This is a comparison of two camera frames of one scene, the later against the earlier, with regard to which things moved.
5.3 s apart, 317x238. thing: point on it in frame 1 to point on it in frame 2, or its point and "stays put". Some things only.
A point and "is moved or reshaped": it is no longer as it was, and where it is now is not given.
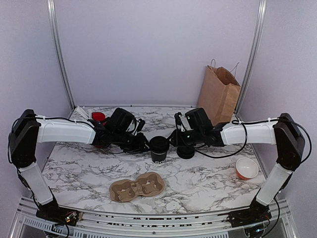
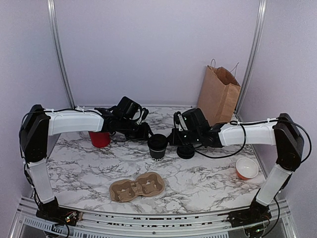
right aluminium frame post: x=262 y=14 stays put
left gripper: x=139 y=145 to x=143 y=134
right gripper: x=176 y=140 stays put
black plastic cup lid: x=159 y=145 is moved or reshaped
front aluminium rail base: x=99 y=224 stays put
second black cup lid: x=185 y=152 stays put
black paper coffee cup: x=158 y=158 is moved or reshaped
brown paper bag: x=219 y=94 stays put
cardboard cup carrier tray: x=148 y=184 stays put
